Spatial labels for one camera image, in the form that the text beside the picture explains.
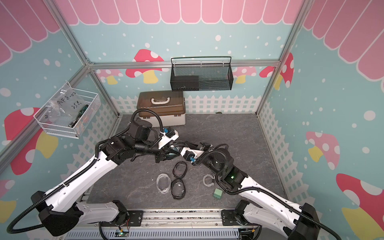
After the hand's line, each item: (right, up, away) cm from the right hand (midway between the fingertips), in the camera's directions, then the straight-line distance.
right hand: (188, 140), depth 66 cm
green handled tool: (-54, +12, +8) cm, 56 cm away
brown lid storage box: (-14, +21, +32) cm, 40 cm away
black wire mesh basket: (+7, +40, +30) cm, 51 cm away
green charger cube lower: (+15, -30, +15) cm, 37 cm away
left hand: (-5, -6, 0) cm, 8 cm away
